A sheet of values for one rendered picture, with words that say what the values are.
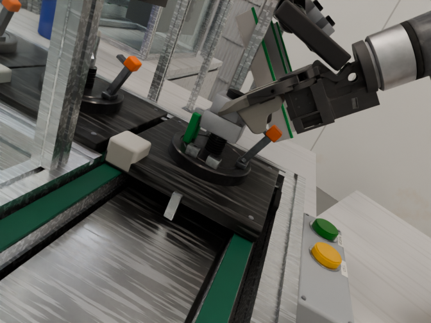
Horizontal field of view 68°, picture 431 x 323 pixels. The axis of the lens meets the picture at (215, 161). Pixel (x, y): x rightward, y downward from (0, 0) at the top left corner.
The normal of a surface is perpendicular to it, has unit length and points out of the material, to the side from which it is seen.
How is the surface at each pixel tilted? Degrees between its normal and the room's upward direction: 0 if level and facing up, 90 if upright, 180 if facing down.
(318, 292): 0
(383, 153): 90
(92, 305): 0
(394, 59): 88
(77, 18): 90
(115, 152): 90
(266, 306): 0
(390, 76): 109
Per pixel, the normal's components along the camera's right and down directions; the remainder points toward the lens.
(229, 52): -0.62, 0.11
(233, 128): -0.29, 0.32
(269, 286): 0.38, -0.83
